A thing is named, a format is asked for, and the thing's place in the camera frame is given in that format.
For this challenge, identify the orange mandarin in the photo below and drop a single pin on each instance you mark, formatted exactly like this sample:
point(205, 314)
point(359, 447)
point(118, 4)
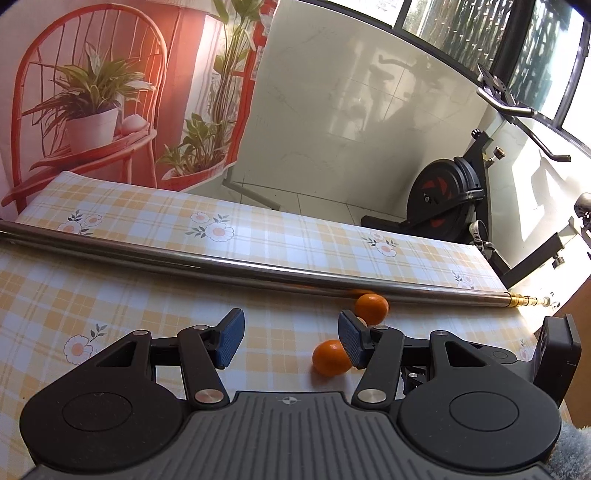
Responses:
point(372, 308)
point(329, 359)

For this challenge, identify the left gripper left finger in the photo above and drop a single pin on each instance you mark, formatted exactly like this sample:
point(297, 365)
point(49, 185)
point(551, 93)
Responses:
point(199, 351)

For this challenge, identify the backdrop metal stand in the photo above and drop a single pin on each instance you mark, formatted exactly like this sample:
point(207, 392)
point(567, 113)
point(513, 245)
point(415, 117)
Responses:
point(249, 193)

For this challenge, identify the printed room backdrop banner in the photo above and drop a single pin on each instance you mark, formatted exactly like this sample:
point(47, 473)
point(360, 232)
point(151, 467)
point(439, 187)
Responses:
point(151, 93)

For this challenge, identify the wooden cabinet panel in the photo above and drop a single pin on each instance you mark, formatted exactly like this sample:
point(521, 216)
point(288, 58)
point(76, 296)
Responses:
point(578, 397)

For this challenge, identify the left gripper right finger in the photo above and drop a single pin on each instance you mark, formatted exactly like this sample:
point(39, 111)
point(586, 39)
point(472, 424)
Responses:
point(390, 360)

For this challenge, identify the long metal pole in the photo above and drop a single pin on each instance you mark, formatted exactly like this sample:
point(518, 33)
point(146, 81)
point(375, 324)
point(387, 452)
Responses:
point(253, 275)

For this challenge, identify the brown kiwi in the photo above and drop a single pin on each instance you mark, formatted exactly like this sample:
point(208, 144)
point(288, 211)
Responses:
point(363, 322)

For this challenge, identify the black exercise bike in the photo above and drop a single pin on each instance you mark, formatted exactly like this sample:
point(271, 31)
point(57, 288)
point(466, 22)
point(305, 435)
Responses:
point(449, 200)

